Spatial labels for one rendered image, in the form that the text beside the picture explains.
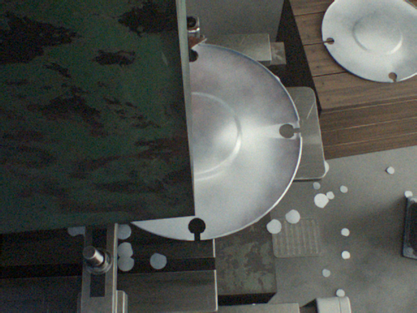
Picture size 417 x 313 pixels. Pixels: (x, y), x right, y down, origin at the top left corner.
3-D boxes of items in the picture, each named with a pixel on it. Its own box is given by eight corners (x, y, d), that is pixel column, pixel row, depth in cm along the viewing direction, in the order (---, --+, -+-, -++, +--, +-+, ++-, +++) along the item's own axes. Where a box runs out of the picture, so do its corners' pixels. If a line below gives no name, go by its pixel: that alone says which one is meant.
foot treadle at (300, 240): (313, 222, 130) (316, 216, 125) (317, 259, 126) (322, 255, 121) (92, 231, 129) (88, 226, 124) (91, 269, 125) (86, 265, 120)
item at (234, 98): (92, 50, 71) (90, 47, 70) (288, 43, 71) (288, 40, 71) (80, 245, 60) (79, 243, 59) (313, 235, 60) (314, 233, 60)
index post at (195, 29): (199, 50, 80) (199, 11, 71) (200, 65, 79) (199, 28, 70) (182, 51, 80) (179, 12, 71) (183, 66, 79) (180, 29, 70)
